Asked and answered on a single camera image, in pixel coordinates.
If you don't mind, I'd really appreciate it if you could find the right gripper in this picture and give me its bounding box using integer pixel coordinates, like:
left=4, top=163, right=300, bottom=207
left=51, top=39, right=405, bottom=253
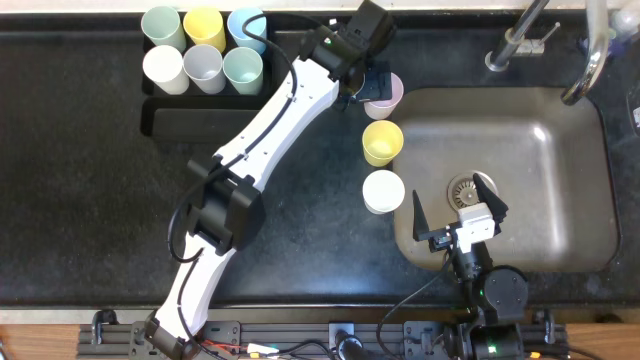
left=411, top=173, right=510, bottom=253

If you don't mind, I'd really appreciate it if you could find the white cup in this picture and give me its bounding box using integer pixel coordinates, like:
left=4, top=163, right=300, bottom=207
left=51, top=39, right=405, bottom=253
left=142, top=44, right=190, bottom=96
left=361, top=169, right=407, bottom=216

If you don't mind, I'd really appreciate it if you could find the yellow cup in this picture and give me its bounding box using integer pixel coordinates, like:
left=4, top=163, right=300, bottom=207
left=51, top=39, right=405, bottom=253
left=361, top=119, right=405, bottom=168
left=182, top=6, right=227, bottom=54

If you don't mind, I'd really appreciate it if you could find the pink cup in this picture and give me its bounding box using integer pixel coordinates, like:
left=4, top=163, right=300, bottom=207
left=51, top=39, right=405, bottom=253
left=363, top=72, right=405, bottom=121

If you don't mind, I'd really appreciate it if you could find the steel sink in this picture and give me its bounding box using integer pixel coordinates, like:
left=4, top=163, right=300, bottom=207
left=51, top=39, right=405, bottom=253
left=391, top=87, right=621, bottom=274

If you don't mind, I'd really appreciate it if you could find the dark container with white label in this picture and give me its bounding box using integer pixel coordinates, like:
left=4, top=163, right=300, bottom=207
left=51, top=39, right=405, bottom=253
left=626, top=89, right=640, bottom=137

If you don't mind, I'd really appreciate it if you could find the steel tap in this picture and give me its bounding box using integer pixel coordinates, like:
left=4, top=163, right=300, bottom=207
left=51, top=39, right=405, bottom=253
left=483, top=0, right=615, bottom=107

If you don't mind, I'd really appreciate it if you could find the blue soap bottle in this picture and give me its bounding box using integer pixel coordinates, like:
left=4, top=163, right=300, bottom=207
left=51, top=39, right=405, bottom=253
left=607, top=3, right=640, bottom=56

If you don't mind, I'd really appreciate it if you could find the green cup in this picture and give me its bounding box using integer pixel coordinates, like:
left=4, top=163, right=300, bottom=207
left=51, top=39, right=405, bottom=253
left=140, top=5, right=187, bottom=53
left=222, top=46, right=265, bottom=96

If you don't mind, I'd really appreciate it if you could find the blue cup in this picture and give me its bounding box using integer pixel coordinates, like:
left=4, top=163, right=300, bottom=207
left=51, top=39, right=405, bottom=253
left=226, top=6, right=268, bottom=55

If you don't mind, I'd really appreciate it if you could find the black tray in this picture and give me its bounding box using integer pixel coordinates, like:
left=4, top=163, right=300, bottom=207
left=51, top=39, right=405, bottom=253
left=139, top=14, right=276, bottom=145

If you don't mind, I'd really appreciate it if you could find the grey cup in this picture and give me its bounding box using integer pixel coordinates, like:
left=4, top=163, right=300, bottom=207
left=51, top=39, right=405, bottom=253
left=182, top=43, right=227, bottom=95

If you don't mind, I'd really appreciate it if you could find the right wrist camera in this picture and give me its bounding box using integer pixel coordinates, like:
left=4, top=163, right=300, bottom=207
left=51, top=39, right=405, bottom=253
left=457, top=203, right=496, bottom=254

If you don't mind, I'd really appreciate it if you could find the black cable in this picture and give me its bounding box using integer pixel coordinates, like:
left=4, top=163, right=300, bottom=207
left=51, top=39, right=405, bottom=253
left=167, top=13, right=300, bottom=351
left=374, top=249, right=459, bottom=360

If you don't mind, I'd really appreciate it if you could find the mounting rail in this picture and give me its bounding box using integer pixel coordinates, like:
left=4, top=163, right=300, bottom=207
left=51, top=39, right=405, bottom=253
left=77, top=309, right=571, bottom=360

